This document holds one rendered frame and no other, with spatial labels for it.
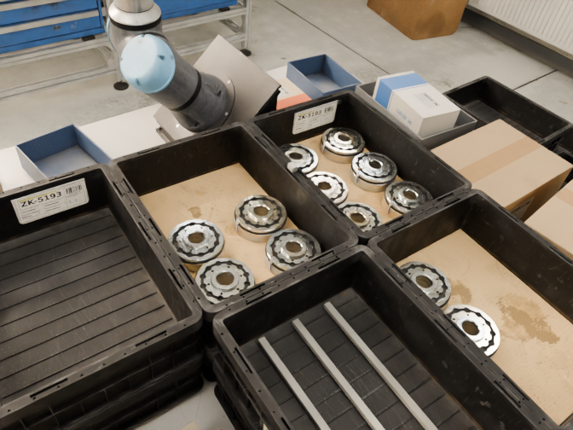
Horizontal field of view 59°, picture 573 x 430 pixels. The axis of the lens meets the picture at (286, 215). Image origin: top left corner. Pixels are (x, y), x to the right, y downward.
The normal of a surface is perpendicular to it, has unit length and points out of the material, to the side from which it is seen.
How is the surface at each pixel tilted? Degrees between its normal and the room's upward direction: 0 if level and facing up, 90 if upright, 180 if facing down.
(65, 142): 90
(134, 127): 0
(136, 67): 44
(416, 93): 0
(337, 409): 0
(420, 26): 91
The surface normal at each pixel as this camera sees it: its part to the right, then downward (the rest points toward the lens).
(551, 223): 0.11, -0.70
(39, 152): 0.71, 0.54
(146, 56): -0.40, -0.18
